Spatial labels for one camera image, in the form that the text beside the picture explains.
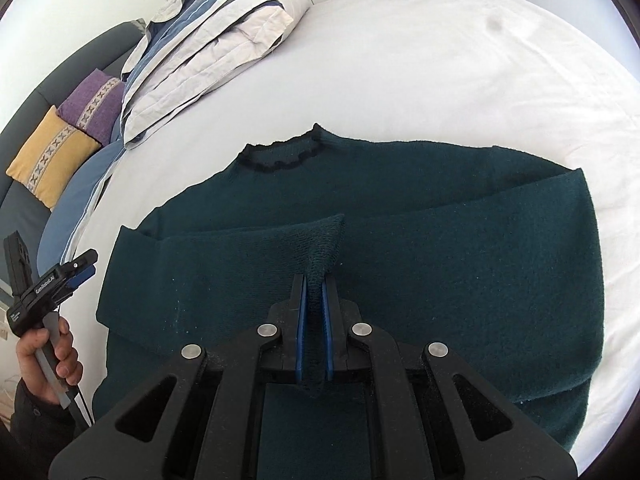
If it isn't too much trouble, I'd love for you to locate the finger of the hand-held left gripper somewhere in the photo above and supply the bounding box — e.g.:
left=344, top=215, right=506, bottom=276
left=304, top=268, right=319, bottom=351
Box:
left=59, top=249, right=99, bottom=275
left=64, top=265, right=97, bottom=292

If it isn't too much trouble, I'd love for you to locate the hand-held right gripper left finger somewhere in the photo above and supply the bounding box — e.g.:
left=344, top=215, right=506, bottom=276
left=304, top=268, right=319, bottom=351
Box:
left=50, top=274, right=307, bottom=480

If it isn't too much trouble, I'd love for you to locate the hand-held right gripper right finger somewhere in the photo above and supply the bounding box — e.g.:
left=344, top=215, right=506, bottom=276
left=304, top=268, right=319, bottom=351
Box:
left=323, top=279, right=579, bottom=480

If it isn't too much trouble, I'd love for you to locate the dark green knit sweater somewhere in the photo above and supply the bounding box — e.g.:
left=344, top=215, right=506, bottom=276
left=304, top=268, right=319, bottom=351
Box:
left=91, top=123, right=604, bottom=480

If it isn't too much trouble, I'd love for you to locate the person's left forearm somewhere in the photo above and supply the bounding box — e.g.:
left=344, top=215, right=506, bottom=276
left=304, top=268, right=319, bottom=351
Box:
left=9, top=379, right=93, bottom=463

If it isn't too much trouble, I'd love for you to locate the person's left hand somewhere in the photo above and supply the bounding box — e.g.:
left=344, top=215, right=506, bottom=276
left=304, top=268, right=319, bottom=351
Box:
left=15, top=317, right=84, bottom=404

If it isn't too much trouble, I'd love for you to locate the blue pillow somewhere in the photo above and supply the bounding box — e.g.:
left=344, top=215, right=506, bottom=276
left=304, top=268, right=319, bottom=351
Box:
left=37, top=124, right=127, bottom=287

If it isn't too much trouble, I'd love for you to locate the yellow patterned cushion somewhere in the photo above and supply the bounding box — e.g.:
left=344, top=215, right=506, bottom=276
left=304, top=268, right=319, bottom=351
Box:
left=6, top=105, right=103, bottom=212

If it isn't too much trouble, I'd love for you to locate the purple patterned cushion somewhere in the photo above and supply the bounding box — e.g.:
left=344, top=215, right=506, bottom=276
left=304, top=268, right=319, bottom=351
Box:
left=57, top=69, right=126, bottom=145

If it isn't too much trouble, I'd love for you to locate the dark grey upholstered headboard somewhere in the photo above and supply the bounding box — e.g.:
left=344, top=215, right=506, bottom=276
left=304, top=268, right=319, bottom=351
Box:
left=0, top=19, right=147, bottom=273

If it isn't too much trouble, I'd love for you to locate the folded grey blue duvet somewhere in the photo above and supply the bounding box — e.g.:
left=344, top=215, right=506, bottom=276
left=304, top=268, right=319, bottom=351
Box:
left=120, top=0, right=315, bottom=152

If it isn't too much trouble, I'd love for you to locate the white bed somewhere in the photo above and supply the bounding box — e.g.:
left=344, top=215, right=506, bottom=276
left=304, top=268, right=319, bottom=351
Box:
left=64, top=0, right=640, bottom=472

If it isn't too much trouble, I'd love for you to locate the black cable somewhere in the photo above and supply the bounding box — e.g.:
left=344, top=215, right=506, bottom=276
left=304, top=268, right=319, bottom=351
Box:
left=69, top=389, right=95, bottom=430

